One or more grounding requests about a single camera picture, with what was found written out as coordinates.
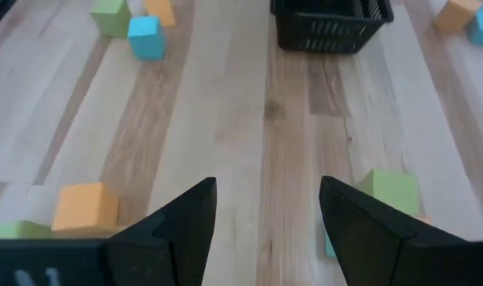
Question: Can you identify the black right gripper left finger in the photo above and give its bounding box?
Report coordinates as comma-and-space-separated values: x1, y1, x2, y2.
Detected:
104, 177, 218, 286

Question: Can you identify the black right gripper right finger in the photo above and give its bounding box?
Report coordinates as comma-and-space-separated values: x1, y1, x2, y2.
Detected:
319, 176, 471, 286

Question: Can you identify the green wooden block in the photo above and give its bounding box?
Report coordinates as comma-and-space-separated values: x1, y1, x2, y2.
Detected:
356, 168, 421, 218
0, 220, 54, 240
89, 0, 133, 39

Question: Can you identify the orange wooden block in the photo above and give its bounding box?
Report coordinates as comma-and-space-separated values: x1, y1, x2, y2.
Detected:
51, 181, 120, 235
144, 0, 176, 28
432, 0, 483, 33

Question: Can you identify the black plastic basket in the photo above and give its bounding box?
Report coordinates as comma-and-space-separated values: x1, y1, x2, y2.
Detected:
269, 0, 395, 55

